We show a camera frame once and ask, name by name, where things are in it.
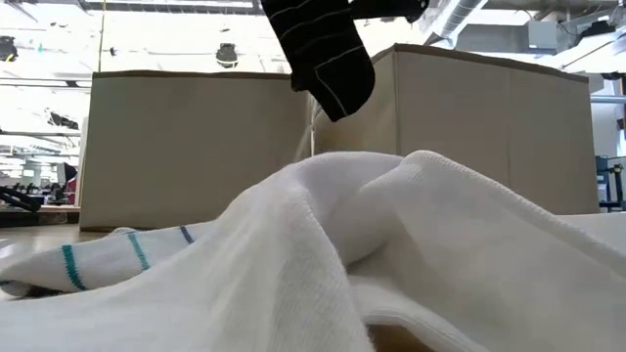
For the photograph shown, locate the black striped sock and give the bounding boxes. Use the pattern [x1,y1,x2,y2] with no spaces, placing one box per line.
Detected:
[260,0,378,123]

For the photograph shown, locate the long white sock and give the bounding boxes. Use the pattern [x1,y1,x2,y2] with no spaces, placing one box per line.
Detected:
[0,150,626,352]

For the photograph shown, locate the white sock teal stripes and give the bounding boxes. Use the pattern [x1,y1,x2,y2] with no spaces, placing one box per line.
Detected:
[0,223,216,299]

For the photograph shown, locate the beige fabric bin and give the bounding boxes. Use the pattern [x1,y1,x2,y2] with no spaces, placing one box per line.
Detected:
[311,42,602,217]
[78,68,317,233]

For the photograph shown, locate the black ceiling fixture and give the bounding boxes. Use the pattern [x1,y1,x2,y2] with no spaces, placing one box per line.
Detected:
[214,42,240,68]

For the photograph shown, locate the black equipment stand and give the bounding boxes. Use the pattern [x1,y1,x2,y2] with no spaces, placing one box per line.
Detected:
[594,154,626,212]

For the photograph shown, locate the black background bar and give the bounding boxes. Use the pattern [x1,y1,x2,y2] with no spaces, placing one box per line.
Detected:
[0,185,44,214]

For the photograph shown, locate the silver ceiling duct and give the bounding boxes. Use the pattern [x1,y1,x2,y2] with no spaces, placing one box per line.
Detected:
[423,0,490,46]

